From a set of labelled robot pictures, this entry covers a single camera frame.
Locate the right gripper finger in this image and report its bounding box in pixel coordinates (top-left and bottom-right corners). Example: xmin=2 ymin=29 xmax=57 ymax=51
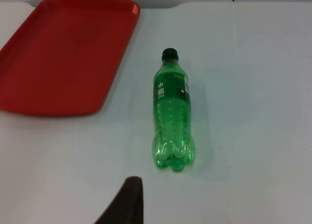
xmin=95 ymin=176 xmax=144 ymax=224

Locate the green plastic bottle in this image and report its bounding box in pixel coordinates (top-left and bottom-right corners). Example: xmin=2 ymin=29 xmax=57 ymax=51
xmin=151 ymin=47 xmax=197 ymax=173

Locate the red tray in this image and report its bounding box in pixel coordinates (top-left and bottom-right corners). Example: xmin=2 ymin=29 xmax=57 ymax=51
xmin=0 ymin=0 xmax=141 ymax=117

